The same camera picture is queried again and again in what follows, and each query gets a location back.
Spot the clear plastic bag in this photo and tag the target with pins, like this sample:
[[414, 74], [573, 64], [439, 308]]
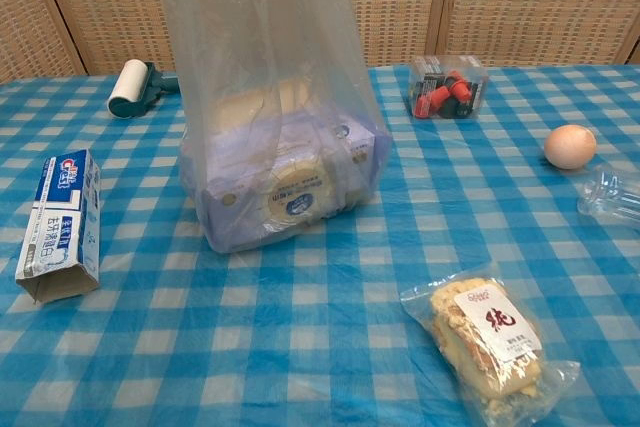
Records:
[[260, 47]]

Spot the blue checkered tablecloth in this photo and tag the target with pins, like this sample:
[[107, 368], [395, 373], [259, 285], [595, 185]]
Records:
[[300, 322]]

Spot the purple milk carton box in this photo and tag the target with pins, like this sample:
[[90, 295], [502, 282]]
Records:
[[280, 187]]

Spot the clear box of clips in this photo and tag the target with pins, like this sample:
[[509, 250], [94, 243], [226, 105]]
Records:
[[447, 89]]

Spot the white teal lint roller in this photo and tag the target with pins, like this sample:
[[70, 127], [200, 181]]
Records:
[[131, 89]]

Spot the packaged cake in clear wrapper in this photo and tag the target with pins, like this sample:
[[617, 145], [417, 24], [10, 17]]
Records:
[[492, 342]]

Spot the brown egg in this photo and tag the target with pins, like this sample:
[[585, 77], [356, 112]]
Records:
[[570, 146]]

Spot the blue white toothpaste box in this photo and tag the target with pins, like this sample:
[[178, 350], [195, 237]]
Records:
[[62, 227]]

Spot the woven rattan folding screen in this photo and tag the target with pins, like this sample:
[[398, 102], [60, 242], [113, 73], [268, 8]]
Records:
[[525, 2]]

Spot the clear plastic bottle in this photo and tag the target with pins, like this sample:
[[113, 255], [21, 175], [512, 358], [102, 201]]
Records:
[[611, 194]]

